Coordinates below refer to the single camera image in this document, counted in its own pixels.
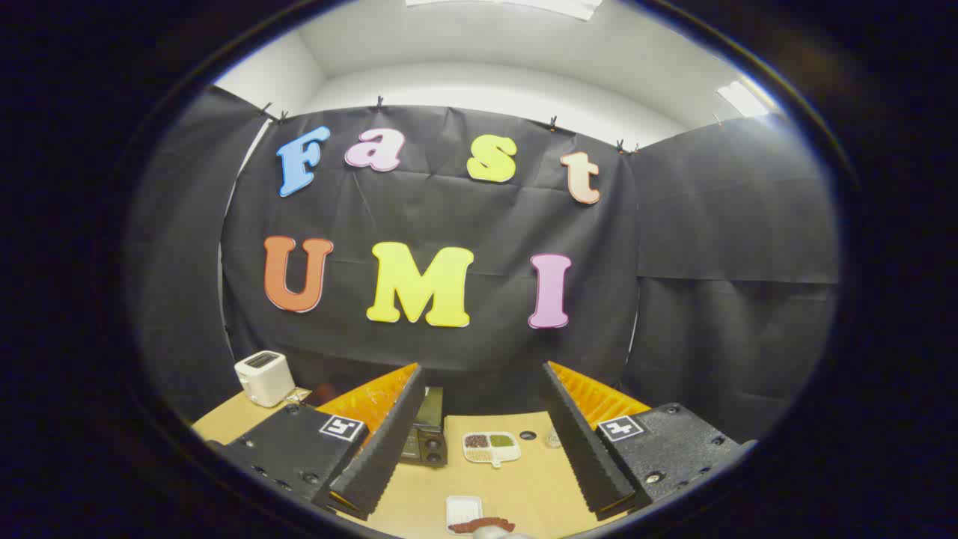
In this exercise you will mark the small clear glass bottle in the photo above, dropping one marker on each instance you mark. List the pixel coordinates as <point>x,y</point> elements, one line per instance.
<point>552,438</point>

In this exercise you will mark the white toaster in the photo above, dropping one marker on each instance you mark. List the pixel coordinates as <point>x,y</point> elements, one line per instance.
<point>263,378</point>

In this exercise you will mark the small clear container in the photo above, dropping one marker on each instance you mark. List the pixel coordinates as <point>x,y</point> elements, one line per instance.
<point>298,395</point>

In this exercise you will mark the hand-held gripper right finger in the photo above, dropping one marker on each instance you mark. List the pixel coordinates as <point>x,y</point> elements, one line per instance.
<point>587,442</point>

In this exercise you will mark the ceiling light panel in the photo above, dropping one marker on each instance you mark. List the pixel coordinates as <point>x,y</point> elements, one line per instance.
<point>516,6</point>
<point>742,99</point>

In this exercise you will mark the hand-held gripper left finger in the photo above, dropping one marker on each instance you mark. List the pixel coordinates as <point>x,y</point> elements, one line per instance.
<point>385,442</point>

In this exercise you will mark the white divided dish of grains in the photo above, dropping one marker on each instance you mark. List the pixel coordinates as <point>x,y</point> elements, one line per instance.
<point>490,447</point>

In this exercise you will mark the white foam tray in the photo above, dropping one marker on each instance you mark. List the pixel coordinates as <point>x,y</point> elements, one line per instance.
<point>462,507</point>

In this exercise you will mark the red meat slice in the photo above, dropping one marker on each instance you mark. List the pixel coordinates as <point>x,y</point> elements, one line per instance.
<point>483,525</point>

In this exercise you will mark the black toaster oven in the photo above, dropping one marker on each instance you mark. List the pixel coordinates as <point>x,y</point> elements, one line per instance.
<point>428,442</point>

